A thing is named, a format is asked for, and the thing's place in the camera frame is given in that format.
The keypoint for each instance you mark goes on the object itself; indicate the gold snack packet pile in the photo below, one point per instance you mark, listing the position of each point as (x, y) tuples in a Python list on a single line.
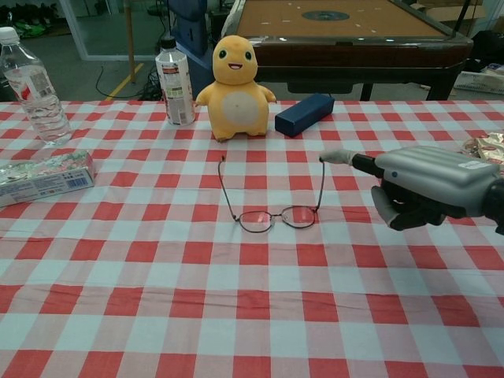
[(490, 151)]

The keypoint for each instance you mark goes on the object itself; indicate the cardboard box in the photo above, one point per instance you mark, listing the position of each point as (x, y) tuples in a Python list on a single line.
[(445, 12)]

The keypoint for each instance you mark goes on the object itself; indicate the clear water bottle white cap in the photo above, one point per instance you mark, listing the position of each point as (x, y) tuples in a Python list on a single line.
[(39, 102)]

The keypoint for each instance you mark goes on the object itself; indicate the white label bottle black cap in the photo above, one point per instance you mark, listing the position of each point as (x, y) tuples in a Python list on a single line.
[(175, 90)]

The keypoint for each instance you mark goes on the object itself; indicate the red white checked tablecloth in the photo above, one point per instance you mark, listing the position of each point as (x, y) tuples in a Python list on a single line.
[(252, 295)]

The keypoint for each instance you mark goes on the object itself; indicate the blue machine base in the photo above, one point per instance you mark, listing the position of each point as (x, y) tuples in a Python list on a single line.
[(189, 23)]

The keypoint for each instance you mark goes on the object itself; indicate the yellow plush dinosaur toy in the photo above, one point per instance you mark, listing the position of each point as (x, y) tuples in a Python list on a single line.
[(236, 106)]

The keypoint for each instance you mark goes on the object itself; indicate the brown wooden game table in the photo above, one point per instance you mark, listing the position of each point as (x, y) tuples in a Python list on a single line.
[(354, 23)]

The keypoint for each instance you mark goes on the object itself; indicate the floral toothpaste box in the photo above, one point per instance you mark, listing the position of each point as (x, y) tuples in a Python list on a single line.
[(47, 181)]

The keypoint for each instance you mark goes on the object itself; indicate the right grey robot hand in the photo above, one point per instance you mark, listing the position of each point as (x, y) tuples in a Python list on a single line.
[(433, 177)]

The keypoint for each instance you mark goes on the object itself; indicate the white plastic basket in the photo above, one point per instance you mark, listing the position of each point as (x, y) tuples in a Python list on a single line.
[(480, 82)]

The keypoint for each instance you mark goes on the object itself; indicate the blue glasses case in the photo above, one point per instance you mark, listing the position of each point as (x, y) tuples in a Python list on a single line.
[(303, 114)]

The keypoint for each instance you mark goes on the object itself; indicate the thin metal-frame eyeglasses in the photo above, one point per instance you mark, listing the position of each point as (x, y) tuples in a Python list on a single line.
[(256, 222)]

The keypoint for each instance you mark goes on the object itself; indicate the wooden post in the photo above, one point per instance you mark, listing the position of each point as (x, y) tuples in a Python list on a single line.
[(130, 39)]

